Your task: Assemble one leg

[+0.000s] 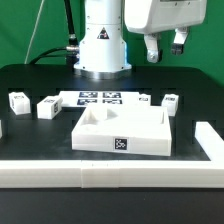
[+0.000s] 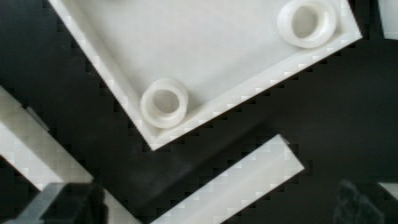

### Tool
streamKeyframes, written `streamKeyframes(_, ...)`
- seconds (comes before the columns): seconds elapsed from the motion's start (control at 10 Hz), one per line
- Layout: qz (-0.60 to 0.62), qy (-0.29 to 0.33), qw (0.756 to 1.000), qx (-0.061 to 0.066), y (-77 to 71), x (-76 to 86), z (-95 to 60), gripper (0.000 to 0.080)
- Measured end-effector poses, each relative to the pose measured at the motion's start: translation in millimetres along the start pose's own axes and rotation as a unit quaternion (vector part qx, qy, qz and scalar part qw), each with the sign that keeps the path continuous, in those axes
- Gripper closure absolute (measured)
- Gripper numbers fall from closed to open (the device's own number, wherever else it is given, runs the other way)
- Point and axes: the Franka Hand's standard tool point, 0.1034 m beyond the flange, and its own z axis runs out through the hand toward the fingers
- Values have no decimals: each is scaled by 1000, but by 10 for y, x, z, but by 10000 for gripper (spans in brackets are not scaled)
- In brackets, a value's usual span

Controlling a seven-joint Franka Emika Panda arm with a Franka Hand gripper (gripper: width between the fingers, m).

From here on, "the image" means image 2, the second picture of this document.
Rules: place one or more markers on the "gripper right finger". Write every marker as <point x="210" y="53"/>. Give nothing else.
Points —
<point x="366" y="204"/>

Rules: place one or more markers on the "white U-shaped obstacle fence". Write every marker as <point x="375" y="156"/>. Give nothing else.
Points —
<point x="50" y="168"/>

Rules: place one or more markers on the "white square tabletop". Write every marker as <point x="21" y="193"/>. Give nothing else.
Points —
<point x="190" y="54"/>

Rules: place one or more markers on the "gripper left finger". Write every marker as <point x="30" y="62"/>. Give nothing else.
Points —
<point x="68" y="204"/>

